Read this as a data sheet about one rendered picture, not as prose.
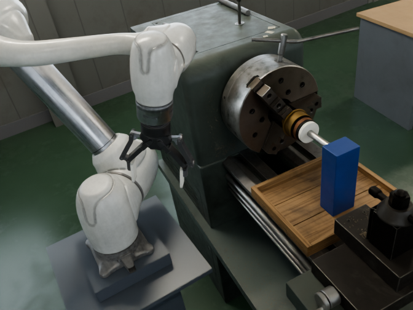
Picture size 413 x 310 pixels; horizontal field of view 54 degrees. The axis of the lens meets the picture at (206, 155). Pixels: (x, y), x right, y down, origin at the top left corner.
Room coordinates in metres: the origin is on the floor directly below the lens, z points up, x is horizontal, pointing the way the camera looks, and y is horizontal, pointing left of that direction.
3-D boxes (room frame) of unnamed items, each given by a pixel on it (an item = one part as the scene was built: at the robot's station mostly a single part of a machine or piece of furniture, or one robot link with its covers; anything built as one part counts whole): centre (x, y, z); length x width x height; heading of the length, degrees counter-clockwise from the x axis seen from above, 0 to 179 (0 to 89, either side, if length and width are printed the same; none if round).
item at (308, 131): (0.94, -0.33, 1.08); 0.13 x 0.07 x 0.07; 20
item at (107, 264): (0.91, 0.33, 0.83); 0.22 x 0.18 x 0.06; 25
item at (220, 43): (1.55, -0.09, 1.06); 0.59 x 0.48 x 0.39; 20
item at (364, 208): (0.61, -0.37, 1.00); 0.20 x 0.10 x 0.05; 20
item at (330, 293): (0.52, -0.20, 0.95); 0.07 x 0.04 x 0.04; 110
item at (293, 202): (0.91, -0.34, 0.89); 0.36 x 0.30 x 0.04; 110
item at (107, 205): (0.94, 0.33, 0.97); 0.18 x 0.16 x 0.22; 159
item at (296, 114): (1.04, -0.30, 1.08); 0.09 x 0.09 x 0.09; 20
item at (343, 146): (0.86, -0.36, 1.00); 0.08 x 0.06 x 0.23; 110
